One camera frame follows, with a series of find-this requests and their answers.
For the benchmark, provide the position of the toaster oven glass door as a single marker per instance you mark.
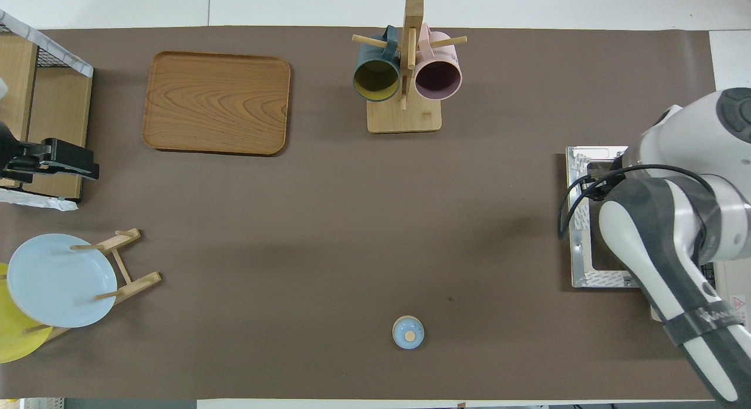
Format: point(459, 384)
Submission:
point(604, 279)

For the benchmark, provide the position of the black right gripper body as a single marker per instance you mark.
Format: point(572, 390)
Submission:
point(599, 189)

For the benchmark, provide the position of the wooden serving tray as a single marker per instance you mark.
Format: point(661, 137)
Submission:
point(217, 104)

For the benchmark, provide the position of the wooden mug tree stand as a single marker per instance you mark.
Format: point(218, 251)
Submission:
point(405, 118)

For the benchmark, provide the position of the large brown table mat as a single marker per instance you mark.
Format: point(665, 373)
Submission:
point(352, 221)

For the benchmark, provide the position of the pink mug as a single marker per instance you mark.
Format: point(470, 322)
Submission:
point(437, 80)

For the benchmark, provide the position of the wooden two-tier shelf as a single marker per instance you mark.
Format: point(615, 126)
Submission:
point(58, 115)

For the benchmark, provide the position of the white checked cloth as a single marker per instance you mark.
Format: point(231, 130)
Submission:
point(35, 200)
point(58, 52)

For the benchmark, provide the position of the light blue plate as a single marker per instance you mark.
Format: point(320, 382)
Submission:
point(58, 280)

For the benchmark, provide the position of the wooden plate rack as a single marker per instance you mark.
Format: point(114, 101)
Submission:
point(138, 284)

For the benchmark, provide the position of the dark blue mug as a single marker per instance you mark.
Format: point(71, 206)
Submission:
point(375, 80)

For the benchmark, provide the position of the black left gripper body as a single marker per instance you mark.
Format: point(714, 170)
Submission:
point(28, 161)

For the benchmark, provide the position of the white toaster oven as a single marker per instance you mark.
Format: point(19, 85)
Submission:
point(604, 279)

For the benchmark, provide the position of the yellow plate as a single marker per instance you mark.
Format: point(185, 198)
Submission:
point(14, 338)

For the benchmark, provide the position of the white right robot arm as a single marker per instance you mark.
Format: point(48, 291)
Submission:
point(675, 233)

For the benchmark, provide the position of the white rounded object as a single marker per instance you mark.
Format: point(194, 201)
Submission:
point(2, 87)

